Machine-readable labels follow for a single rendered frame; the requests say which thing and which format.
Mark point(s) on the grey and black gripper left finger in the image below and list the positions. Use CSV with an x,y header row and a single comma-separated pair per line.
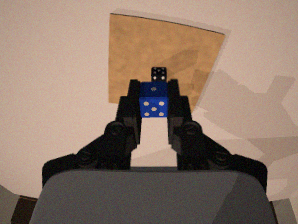
x,y
107,151

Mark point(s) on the blue die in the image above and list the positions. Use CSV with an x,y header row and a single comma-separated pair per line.
x,y
153,99

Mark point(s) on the tan mat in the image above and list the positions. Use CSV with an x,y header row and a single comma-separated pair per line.
x,y
136,44

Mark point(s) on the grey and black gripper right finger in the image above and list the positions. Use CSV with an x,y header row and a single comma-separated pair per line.
x,y
198,151

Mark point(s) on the black die with white pips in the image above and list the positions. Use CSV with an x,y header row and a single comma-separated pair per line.
x,y
158,74

